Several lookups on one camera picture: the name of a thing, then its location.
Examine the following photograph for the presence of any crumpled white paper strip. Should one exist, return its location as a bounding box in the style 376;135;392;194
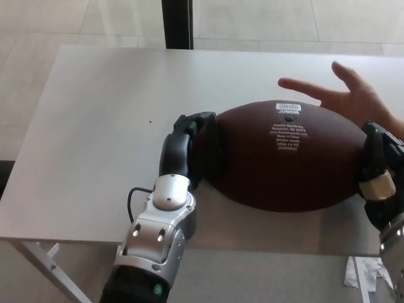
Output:
343;256;395;303

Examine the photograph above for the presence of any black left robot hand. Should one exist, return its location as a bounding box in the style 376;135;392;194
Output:
157;110;227;191

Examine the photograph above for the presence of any bare person hand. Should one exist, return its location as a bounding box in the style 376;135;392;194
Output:
277;61;404;140

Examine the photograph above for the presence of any black vertical pillar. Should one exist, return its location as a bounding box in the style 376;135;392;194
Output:
161;0;194;51

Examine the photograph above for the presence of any brown junior football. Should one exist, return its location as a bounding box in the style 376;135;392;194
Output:
197;99;370;214

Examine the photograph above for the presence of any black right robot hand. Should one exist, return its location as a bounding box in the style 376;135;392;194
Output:
356;121;404;234

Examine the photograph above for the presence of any white straight table leg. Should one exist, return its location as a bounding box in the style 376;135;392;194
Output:
350;256;371;303

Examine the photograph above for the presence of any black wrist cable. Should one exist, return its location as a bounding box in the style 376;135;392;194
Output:
127;187;156;225

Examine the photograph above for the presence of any white slanted table leg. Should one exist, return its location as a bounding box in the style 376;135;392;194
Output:
9;241;92;303

